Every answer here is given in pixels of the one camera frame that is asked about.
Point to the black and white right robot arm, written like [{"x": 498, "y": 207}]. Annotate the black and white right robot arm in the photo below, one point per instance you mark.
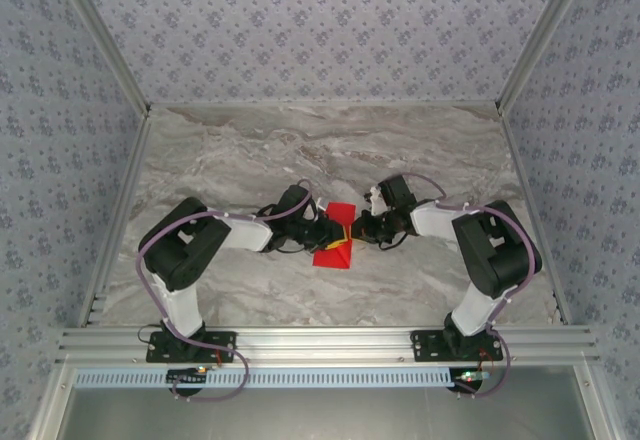
[{"x": 475, "y": 310}]

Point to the black controller board with LED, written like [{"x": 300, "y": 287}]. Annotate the black controller board with LED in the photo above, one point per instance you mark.
[
  {"x": 470, "y": 377},
  {"x": 187, "y": 376}
]

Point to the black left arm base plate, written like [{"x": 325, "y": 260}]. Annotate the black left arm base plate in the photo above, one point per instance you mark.
[{"x": 225, "y": 347}]

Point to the thin aluminium table edge strip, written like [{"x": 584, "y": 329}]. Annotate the thin aluminium table edge strip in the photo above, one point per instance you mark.
[{"x": 325, "y": 104}]

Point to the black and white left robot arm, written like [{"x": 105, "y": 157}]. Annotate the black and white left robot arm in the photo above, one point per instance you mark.
[{"x": 182, "y": 310}]

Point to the red paper sheet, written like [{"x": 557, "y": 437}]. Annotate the red paper sheet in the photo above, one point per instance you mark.
[{"x": 335, "y": 260}]

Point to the wide aluminium mounting rail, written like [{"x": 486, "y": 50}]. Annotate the wide aluminium mounting rail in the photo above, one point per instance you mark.
[{"x": 325, "y": 345}]

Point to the grey sheet metal panel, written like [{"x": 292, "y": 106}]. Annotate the grey sheet metal panel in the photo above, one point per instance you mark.
[{"x": 325, "y": 415}]

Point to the slanted aluminium frame post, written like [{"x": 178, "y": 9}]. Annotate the slanted aluminium frame post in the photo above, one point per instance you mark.
[
  {"x": 104, "y": 35},
  {"x": 541, "y": 35}
]

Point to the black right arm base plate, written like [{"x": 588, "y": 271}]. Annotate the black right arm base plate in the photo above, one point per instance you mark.
[{"x": 425, "y": 347}]

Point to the aluminium table side rail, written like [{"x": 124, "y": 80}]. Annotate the aluminium table side rail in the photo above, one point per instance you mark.
[
  {"x": 515, "y": 160},
  {"x": 120, "y": 210}
]

